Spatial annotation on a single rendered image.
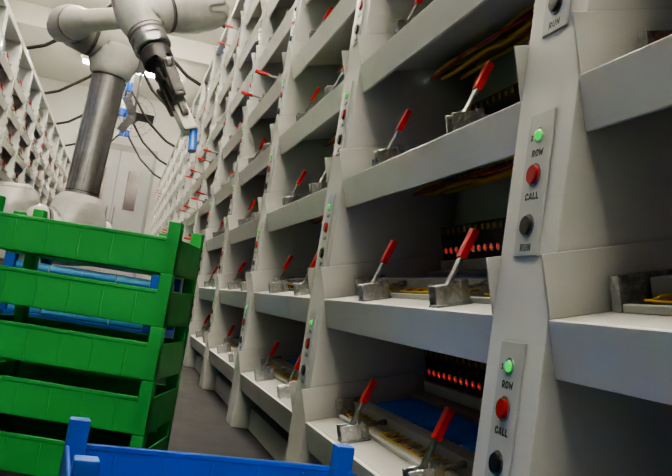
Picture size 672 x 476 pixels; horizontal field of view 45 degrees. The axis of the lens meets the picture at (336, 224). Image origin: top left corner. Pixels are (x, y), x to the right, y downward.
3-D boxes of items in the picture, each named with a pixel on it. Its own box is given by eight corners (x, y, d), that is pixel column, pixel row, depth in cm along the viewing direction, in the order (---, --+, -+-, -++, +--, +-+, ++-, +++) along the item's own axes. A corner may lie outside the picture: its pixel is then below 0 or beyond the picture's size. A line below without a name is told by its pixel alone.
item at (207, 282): (216, 302, 273) (212, 261, 274) (199, 298, 332) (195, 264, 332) (276, 295, 279) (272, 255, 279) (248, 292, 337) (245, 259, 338)
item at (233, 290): (249, 309, 206) (243, 255, 206) (220, 303, 264) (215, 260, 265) (326, 300, 211) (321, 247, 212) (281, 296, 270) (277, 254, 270)
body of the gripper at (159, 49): (137, 65, 197) (150, 95, 194) (140, 41, 190) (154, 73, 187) (167, 60, 200) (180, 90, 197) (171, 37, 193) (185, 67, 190)
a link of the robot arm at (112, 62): (24, 258, 244) (94, 273, 257) (42, 259, 231) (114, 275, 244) (83, 16, 255) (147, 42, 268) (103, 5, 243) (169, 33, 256)
